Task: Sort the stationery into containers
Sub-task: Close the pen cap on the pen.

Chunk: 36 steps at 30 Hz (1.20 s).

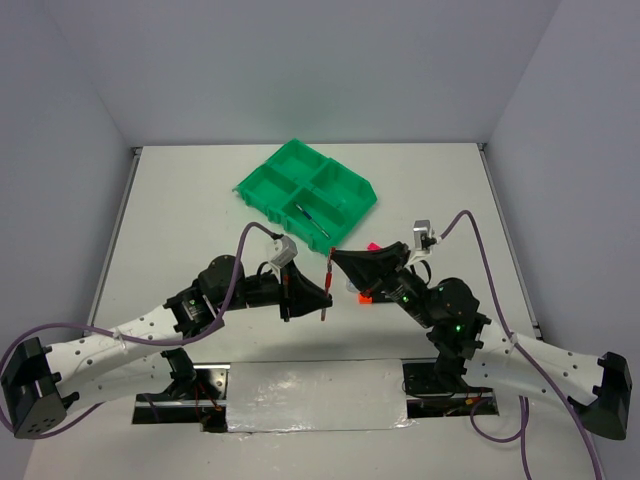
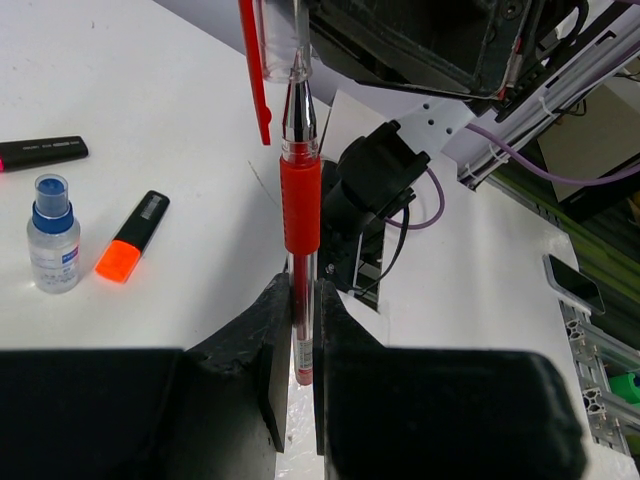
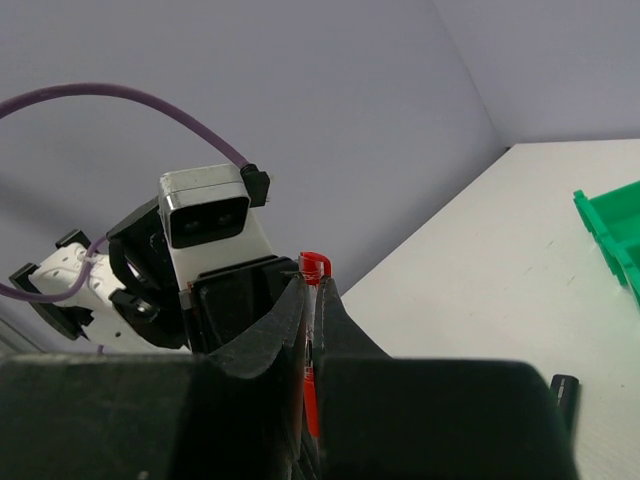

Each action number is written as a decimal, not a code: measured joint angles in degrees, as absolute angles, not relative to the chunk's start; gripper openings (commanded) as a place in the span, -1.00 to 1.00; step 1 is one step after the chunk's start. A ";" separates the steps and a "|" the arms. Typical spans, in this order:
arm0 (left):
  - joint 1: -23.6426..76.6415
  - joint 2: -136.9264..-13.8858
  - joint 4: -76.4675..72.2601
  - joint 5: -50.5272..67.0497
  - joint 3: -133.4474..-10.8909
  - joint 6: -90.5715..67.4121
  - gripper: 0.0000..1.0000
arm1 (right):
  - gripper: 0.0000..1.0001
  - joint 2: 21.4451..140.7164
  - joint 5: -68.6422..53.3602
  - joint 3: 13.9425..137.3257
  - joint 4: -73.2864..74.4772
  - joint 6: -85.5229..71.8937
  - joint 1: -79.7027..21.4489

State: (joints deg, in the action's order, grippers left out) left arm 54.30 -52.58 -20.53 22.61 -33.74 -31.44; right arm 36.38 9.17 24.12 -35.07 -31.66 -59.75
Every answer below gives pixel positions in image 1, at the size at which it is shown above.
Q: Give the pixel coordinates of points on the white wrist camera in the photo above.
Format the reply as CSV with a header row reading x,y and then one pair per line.
x,y
425,239
281,251

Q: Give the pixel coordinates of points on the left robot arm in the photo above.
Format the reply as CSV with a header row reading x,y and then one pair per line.
x,y
43,384

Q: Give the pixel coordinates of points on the orange highlighter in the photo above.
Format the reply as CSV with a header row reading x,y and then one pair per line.
x,y
365,299

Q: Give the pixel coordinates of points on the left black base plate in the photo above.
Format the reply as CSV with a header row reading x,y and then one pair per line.
x,y
205,406

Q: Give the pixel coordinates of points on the green four-compartment bin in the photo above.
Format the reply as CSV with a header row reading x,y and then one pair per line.
x,y
336,197

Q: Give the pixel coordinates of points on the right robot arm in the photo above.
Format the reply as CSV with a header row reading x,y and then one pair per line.
x,y
475,351

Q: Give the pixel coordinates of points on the silver tape sheet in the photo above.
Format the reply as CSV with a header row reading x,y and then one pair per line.
x,y
318,396

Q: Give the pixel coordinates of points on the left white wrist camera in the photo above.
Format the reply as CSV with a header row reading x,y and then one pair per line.
x,y
281,251

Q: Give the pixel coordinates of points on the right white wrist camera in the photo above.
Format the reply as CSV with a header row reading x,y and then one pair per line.
x,y
425,239

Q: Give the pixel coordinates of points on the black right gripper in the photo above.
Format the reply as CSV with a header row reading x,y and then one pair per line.
x,y
368,270

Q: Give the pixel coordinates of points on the small blue-capped bottle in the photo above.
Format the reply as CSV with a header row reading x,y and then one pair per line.
x,y
351,288

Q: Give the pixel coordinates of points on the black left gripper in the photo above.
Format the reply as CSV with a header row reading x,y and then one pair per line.
x,y
297,295

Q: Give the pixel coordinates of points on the red gel pen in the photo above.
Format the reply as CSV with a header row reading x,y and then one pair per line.
x,y
327,286

